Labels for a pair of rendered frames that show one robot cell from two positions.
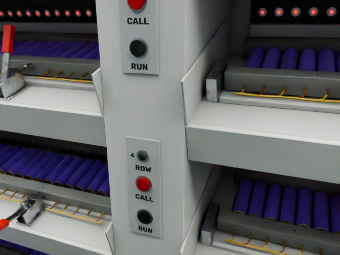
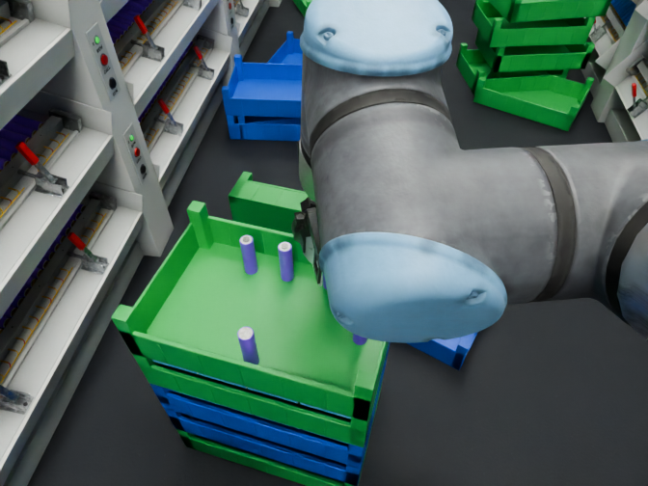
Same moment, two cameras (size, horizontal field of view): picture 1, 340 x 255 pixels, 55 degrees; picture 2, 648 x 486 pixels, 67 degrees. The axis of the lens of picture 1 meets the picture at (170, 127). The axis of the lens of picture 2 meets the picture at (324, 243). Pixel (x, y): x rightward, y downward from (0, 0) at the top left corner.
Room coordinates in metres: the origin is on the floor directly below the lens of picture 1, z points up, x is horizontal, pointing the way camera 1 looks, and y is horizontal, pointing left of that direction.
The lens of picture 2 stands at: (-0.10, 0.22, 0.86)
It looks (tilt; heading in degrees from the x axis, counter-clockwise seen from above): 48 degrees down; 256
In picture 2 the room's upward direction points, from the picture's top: straight up
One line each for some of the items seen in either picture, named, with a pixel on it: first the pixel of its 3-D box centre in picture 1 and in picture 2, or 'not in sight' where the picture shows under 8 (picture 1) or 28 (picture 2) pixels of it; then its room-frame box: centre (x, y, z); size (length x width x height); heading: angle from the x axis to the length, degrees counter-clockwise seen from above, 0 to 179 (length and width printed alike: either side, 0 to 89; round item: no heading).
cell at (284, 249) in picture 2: not in sight; (285, 261); (-0.16, -0.20, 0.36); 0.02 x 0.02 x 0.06
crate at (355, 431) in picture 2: not in sight; (276, 334); (-0.13, -0.14, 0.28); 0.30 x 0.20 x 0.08; 149
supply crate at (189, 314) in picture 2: not in sight; (271, 299); (-0.13, -0.14, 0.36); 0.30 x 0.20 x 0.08; 149
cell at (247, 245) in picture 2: not in sight; (249, 255); (-0.11, -0.22, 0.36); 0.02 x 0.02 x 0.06
